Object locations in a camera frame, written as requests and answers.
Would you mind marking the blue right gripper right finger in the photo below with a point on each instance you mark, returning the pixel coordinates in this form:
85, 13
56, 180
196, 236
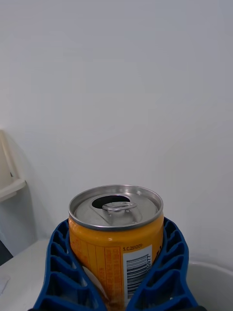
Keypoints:
167, 274

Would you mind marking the orange drink can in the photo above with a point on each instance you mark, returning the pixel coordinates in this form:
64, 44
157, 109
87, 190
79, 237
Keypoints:
116, 243

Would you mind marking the beige furniture frame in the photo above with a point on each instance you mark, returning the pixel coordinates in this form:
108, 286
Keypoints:
9, 175

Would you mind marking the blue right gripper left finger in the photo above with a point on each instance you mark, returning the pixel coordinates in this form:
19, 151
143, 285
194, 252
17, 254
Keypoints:
63, 279

